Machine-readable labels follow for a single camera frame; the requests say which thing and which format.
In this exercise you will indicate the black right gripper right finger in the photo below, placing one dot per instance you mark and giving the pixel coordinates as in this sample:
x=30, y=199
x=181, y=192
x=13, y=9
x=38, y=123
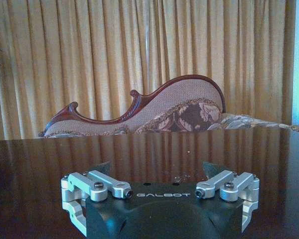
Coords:
x=229, y=184

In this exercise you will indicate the carved wooden upholstered chaise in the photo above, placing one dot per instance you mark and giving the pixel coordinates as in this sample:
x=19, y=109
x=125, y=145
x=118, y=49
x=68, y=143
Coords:
x=144, y=109

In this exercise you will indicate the golden pleated curtain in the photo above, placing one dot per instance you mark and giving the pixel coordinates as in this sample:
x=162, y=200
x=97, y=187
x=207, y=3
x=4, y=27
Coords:
x=144, y=54

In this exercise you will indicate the floral fringed cushion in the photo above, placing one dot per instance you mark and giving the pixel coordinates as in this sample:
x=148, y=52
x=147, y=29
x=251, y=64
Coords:
x=259, y=122

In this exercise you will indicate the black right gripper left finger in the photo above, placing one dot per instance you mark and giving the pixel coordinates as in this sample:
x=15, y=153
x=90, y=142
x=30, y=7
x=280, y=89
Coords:
x=94, y=183

